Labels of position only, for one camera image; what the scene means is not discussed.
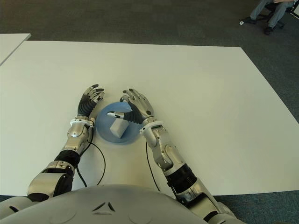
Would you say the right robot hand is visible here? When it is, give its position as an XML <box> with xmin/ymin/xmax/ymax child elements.
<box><xmin>107</xmin><ymin>89</ymin><xmax>155</xmax><ymax>126</ymax></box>

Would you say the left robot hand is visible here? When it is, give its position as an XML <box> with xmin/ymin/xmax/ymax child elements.
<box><xmin>77</xmin><ymin>84</ymin><xmax>105</xmax><ymax>121</ymax></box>

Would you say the white charger block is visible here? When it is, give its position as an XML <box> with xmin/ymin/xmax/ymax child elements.
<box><xmin>109</xmin><ymin>118</ymin><xmax>128</xmax><ymax>139</ymax></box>

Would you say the blue plastic plate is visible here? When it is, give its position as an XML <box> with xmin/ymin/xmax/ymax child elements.
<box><xmin>95</xmin><ymin>101</ymin><xmax>141</xmax><ymax>146</ymax></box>

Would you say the white side table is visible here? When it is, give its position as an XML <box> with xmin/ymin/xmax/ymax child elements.
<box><xmin>0</xmin><ymin>33</ymin><xmax>32</xmax><ymax>66</ymax></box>

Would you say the grey robot torso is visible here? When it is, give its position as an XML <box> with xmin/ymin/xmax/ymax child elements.
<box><xmin>0</xmin><ymin>184</ymin><xmax>208</xmax><ymax>224</ymax></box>

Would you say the black office chair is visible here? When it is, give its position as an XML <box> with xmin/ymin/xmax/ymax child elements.
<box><xmin>256</xmin><ymin>1</ymin><xmax>299</xmax><ymax>28</ymax></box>

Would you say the seated person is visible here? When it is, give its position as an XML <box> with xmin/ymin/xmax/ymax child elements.
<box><xmin>242</xmin><ymin>0</ymin><xmax>293</xmax><ymax>35</ymax></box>

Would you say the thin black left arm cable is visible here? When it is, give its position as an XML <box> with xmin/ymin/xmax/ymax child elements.
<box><xmin>88</xmin><ymin>141</ymin><xmax>107</xmax><ymax>186</ymax></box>

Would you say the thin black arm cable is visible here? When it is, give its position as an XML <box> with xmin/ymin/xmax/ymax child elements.
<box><xmin>146</xmin><ymin>141</ymin><xmax>162</xmax><ymax>192</ymax></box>
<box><xmin>88</xmin><ymin>141</ymin><xmax>107</xmax><ymax>186</ymax></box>

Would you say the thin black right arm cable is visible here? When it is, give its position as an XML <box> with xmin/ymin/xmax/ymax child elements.
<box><xmin>146</xmin><ymin>141</ymin><xmax>162</xmax><ymax>192</ymax></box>

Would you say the thick dark left arm cable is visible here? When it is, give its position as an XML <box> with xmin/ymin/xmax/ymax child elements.
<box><xmin>76</xmin><ymin>167</ymin><xmax>87</xmax><ymax>188</ymax></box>

